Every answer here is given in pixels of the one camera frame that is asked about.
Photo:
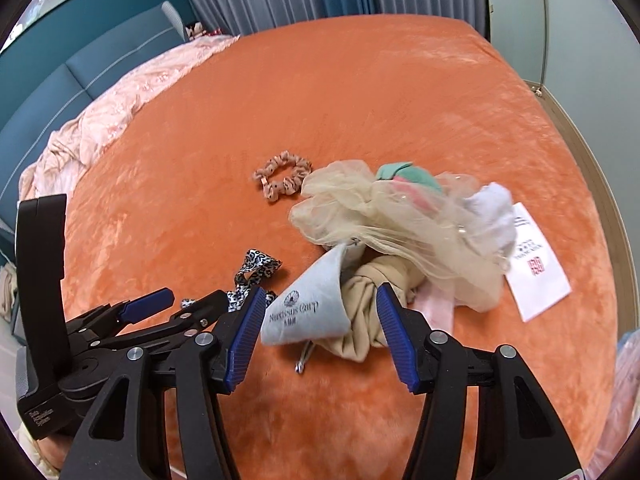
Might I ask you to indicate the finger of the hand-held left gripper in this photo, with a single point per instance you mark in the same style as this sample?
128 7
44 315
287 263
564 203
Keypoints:
205 312
145 306

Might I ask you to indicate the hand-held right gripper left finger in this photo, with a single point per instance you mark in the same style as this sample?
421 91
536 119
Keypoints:
245 340

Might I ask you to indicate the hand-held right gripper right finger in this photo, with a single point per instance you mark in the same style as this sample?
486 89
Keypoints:
395 340

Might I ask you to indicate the white printed paper bag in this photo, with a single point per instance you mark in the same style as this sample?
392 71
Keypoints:
540 280

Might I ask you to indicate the white sock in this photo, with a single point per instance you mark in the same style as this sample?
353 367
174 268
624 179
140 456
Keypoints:
490 210

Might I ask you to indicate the beige knotted cloth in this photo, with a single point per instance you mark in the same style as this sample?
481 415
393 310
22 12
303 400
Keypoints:
360 310

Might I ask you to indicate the pale pink cloth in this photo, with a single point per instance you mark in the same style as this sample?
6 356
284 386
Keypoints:
435 310

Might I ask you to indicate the metal hair clip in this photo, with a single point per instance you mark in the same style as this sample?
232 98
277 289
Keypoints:
302 360

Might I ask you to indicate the leopard print ribbon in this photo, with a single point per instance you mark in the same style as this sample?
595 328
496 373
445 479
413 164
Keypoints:
255 270

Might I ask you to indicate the grey cloth pouch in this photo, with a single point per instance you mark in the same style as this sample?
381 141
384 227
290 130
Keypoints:
310 310

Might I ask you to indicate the beige tulle cloth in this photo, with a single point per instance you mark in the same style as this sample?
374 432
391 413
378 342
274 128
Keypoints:
350 210

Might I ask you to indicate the green and pink felt piece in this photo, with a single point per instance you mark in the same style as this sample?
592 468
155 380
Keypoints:
400 172

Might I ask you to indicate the pink spotted scrunchie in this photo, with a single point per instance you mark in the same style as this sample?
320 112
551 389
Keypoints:
290 157

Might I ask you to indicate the pink quilt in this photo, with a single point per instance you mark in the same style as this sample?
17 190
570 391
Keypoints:
125 105

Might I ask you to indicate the blue padded headboard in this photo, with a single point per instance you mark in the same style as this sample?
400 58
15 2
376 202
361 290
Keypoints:
75 75

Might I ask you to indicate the orange plush blanket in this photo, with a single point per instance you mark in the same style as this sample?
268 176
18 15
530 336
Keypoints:
350 85

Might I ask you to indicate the small plush toy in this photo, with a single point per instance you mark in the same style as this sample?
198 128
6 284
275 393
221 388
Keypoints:
200 30

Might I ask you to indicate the pale door with gold frame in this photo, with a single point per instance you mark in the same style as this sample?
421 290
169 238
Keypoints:
515 20

